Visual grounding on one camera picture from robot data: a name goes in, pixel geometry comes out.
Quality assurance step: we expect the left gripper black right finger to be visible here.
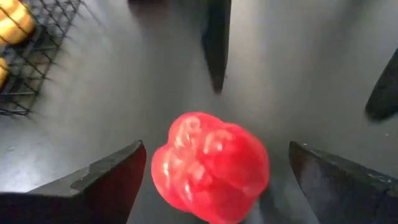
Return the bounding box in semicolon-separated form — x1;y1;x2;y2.
288;140;398;224

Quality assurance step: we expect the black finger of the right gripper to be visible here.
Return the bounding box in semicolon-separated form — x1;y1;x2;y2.
364;48;398;123
200;0;233;95

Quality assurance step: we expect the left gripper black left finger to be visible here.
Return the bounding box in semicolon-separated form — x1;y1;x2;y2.
0;139;147;224

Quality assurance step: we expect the red bell pepper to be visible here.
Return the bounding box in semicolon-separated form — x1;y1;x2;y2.
150;111;271;224

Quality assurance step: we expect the yellow bell pepper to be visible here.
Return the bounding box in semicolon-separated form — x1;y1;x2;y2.
0;57;10;89

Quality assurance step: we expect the orange-yellow bell pepper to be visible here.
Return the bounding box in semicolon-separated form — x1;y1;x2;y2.
0;0;35;45

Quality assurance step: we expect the black table mat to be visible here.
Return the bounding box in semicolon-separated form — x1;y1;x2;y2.
0;0;398;224

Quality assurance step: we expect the black wire basket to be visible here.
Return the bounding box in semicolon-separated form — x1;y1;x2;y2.
0;0;85;118

